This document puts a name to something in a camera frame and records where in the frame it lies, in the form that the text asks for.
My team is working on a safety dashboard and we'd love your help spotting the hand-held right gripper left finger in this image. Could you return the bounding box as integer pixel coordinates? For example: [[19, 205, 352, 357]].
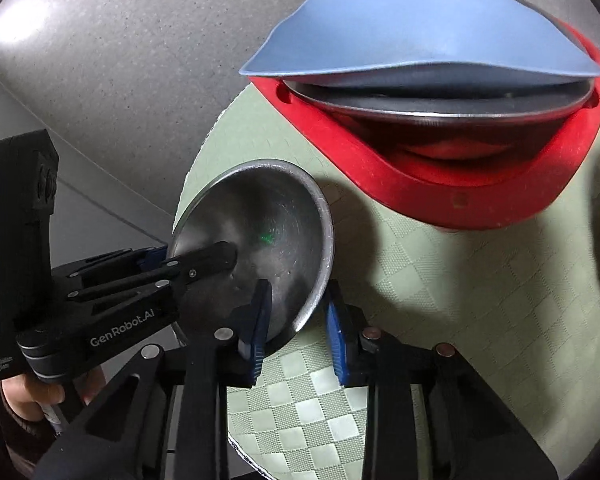
[[32, 279, 274, 480]]

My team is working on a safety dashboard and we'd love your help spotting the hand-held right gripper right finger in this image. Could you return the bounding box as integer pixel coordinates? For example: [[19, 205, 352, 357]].
[[325, 280, 546, 480]]

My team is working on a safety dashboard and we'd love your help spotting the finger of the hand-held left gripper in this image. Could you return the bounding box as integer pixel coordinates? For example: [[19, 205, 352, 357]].
[[67, 241, 238, 303], [82, 247, 168, 277]]

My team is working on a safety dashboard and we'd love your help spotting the small plain steel bowl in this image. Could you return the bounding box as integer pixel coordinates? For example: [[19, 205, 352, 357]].
[[172, 159, 337, 348]]

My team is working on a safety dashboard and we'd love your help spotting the red plastic basin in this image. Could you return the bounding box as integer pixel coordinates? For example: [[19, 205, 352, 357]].
[[245, 0, 600, 231]]

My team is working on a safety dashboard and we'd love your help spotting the large steel bowl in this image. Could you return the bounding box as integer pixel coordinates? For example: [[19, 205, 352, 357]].
[[282, 74, 597, 176]]

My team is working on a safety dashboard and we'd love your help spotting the blue wavy plate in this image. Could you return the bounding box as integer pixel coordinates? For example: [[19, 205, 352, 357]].
[[240, 0, 600, 86]]

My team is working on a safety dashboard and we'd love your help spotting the person's left hand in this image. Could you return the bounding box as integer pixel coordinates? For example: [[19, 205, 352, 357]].
[[0, 367, 106, 421]]

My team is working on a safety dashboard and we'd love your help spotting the green tablecloth with white lace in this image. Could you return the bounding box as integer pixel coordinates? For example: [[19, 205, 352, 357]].
[[172, 80, 600, 480]]

